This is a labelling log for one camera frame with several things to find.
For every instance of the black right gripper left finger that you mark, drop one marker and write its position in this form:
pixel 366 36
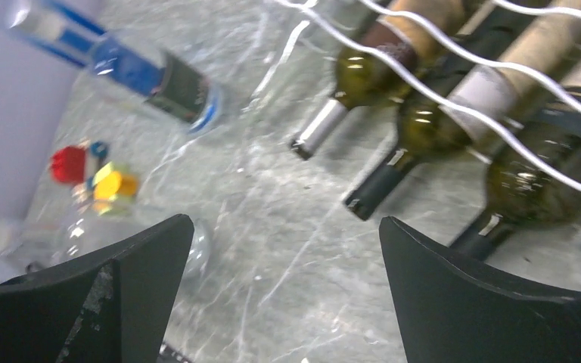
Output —
pixel 110 305

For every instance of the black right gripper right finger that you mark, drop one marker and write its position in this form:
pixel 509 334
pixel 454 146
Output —
pixel 452 308

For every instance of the green labelled wine bottle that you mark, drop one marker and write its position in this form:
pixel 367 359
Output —
pixel 519 195

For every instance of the small clear silver-cap bottle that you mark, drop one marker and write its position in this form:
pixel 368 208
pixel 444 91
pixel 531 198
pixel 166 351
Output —
pixel 140 75

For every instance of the dark olive wine bottle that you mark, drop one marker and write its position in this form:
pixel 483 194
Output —
pixel 361 79

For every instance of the blue water bottle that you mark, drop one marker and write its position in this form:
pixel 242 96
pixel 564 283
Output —
pixel 55 28

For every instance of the orange green toy block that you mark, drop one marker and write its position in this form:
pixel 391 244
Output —
pixel 115 187

